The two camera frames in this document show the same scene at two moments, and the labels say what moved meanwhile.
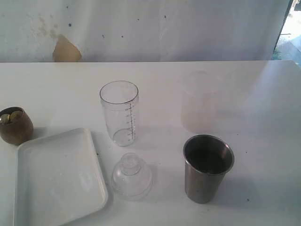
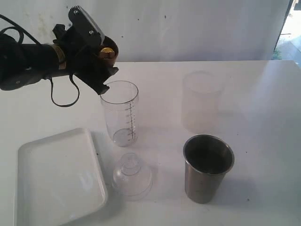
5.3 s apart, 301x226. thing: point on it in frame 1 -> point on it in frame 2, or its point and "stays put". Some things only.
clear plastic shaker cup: [120, 101] stays put
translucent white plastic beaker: [200, 101] stays put
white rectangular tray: [59, 180] stays put
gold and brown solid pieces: [13, 117] -> [107, 50]
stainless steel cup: [207, 159] stays put
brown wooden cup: [16, 126] -> [108, 59]
